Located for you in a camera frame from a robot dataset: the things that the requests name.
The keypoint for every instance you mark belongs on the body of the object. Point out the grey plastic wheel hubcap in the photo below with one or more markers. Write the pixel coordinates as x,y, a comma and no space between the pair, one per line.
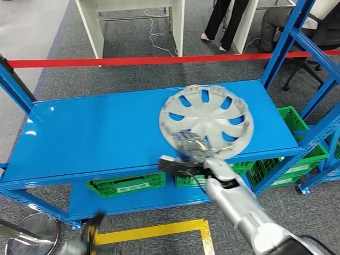
209,119

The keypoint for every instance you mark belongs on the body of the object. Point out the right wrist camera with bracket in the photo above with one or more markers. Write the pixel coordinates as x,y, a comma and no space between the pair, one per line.
175,167

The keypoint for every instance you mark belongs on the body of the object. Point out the blue metal shelf rack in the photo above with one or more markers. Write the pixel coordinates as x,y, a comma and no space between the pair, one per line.
106,133

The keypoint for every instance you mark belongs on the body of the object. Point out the chrome stanchion base and pole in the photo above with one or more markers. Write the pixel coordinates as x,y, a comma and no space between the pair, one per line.
40,228

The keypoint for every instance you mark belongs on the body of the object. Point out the red barrier belt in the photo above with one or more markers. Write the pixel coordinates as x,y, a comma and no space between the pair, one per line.
106,62

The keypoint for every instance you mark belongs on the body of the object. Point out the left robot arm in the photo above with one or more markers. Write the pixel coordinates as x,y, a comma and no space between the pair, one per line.
71,249

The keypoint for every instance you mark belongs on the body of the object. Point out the black post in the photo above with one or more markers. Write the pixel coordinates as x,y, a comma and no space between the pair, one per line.
16,78

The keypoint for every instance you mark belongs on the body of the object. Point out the green plastic crate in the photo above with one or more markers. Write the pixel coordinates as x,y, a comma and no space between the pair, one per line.
289,119
337,151
185,181
127,184

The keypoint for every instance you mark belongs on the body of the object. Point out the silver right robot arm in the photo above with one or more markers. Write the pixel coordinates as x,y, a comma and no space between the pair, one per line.
239,204

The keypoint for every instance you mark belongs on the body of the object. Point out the blue metal rack frame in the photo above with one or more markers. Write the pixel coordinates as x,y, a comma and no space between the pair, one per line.
326,176

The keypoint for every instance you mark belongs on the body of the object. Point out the white desk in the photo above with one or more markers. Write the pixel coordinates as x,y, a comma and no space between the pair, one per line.
89,30
246,33

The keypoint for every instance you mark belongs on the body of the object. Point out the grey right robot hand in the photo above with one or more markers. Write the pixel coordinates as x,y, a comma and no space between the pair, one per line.
194,148

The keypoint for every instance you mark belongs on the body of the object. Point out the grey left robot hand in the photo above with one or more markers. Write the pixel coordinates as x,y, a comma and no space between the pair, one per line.
91,228

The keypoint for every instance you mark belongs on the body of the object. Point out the black office chair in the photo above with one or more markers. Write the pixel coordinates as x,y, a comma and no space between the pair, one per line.
300,65

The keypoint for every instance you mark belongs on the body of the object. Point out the person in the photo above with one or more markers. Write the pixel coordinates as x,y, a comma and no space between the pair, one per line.
218,19
271,26

